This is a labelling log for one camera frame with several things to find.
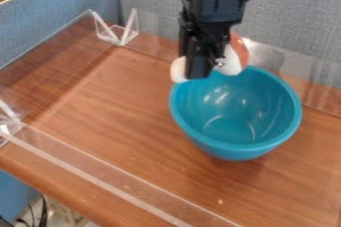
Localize clear acrylic front barrier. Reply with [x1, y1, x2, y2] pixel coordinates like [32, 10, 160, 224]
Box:
[0, 100, 241, 227]

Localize blue plastic bowl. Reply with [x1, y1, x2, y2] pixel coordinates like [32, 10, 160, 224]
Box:
[170, 66, 302, 161]

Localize clear acrylic barrier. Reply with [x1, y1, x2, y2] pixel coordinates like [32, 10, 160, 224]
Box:
[0, 9, 95, 70]
[0, 100, 241, 227]
[136, 9, 341, 116]

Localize white brown-capped toy mushroom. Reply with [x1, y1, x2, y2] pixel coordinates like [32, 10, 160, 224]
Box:
[170, 32, 249, 84]

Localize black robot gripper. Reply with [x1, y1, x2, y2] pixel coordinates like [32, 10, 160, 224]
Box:
[178, 0, 250, 80]

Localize clear acrylic back barrier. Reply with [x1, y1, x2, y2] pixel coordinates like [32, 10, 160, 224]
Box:
[136, 9, 341, 116]

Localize clear acrylic corner bracket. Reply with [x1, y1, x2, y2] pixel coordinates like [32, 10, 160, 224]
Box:
[91, 9, 140, 46]

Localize black cables under table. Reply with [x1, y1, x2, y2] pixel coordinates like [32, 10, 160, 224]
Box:
[15, 195, 51, 227]

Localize clear acrylic left barrier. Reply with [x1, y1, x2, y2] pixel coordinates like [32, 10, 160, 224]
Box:
[0, 9, 95, 70]

